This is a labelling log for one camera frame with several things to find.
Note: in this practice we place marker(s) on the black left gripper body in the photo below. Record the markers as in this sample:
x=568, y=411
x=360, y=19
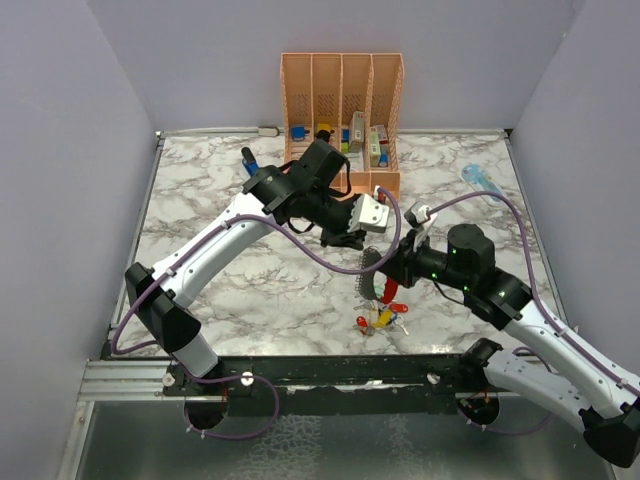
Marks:
x=332, y=237

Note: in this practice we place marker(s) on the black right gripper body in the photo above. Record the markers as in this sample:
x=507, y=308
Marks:
x=414, y=260

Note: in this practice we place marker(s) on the grey red key organizer plate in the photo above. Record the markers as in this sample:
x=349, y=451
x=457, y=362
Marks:
x=365, y=281

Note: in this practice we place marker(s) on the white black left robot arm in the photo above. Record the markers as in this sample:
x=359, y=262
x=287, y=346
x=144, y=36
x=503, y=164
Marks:
x=160, y=295

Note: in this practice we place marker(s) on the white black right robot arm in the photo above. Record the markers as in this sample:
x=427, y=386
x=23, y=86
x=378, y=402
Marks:
x=589, y=391

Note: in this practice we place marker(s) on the silver keys pile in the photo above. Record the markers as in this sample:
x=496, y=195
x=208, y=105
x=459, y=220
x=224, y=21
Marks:
x=367, y=308

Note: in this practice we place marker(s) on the green key tag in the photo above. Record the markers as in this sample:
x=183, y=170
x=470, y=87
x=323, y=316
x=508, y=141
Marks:
x=379, y=290

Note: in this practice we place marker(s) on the yellow key tag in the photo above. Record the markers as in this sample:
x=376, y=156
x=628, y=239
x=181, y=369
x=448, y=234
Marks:
x=380, y=319

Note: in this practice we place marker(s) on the small red key tag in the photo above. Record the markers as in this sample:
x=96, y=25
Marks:
x=362, y=325

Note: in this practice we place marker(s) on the white red box in organizer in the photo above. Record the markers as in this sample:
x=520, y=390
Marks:
x=378, y=146

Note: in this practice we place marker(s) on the packaged blue toothbrush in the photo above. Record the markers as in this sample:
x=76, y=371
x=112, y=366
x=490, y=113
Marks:
x=480, y=181

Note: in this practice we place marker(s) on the blue block in organizer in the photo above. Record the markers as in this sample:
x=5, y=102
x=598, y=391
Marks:
x=298, y=133

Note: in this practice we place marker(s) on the grey box in organizer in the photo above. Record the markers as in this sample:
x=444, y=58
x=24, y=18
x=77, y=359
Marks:
x=357, y=132

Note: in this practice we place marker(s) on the blue black stapler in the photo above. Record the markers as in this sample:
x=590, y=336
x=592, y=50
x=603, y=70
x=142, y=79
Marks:
x=249, y=161

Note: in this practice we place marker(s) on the peach plastic desk organizer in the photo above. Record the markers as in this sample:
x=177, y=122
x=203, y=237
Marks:
x=329, y=88

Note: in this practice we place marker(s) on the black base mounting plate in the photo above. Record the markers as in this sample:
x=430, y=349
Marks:
x=333, y=385

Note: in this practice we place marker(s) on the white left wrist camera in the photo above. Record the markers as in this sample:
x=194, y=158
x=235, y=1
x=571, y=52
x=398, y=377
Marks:
x=368, y=215

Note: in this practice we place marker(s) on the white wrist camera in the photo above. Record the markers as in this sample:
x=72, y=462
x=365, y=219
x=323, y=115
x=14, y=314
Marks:
x=368, y=215
x=420, y=217

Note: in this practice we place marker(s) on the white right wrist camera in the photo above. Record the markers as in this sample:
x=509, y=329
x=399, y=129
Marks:
x=420, y=217

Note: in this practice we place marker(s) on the white plug at wall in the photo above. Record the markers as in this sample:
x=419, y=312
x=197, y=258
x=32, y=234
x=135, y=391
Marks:
x=268, y=131

